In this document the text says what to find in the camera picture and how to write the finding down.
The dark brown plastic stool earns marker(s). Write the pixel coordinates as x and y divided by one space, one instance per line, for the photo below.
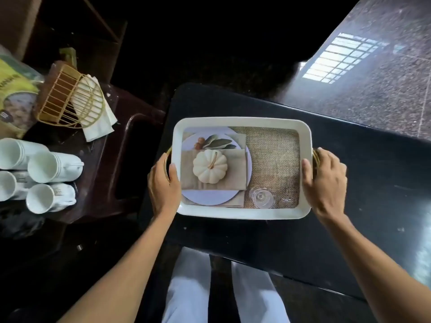
101 171

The person's white trousers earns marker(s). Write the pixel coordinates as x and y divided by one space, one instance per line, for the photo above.
188 292

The person's right middle finger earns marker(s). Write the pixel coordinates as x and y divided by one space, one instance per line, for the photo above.
334 164

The white ceramic cup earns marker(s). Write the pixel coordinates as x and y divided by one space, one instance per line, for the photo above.
10 186
13 153
50 166
47 198

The green plastic piece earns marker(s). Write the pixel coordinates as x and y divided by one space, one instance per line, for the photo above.
68 54

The person's left hand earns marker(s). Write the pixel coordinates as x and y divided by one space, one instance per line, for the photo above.
163 191

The yellow snack packet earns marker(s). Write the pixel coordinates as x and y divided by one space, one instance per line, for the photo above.
16 97

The person's right thumb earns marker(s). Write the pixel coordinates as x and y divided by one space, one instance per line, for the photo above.
306 173

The brown wooden furniture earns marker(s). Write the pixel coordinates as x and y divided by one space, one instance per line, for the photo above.
67 26

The person's left thumb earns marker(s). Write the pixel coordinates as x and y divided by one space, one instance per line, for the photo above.
175 176

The person's right forearm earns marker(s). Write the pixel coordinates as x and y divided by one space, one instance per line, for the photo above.
373 265

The white paper napkins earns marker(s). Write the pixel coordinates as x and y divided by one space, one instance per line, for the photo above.
101 126

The person's left forearm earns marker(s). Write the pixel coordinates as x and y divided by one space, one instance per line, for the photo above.
128 269

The person's right hand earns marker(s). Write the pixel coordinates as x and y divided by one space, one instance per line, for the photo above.
328 191

